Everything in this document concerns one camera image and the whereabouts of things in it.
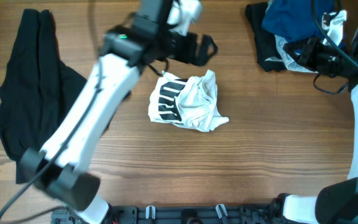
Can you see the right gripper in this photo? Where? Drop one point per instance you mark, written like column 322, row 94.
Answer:
column 309, row 58

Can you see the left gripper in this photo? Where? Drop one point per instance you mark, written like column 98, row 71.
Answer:
column 191, row 45

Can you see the white t-shirt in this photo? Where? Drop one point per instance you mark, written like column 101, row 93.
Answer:
column 189, row 103

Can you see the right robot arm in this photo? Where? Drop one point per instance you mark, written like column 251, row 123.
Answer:
column 337, row 203

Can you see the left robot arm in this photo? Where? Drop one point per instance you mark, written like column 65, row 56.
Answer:
column 159, row 31

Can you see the light grey garment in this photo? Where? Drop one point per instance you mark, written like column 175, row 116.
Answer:
column 288, row 62

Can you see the dark blue garment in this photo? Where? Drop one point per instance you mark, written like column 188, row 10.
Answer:
column 290, row 19

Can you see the black garment at top right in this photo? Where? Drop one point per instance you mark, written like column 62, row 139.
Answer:
column 267, row 55

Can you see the black garment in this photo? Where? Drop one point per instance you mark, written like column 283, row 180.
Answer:
column 38, row 90
column 267, row 55

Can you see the black garment on left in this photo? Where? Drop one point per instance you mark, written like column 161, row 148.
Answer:
column 38, row 90

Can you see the right white rail clip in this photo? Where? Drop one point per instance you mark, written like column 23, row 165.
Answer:
column 222, row 213

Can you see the white rail clip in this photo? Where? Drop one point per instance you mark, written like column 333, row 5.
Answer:
column 222, row 213
column 150, row 212

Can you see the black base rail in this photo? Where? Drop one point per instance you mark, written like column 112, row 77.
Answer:
column 245, row 214

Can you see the left white rail clip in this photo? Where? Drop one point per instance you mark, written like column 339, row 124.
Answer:
column 150, row 212

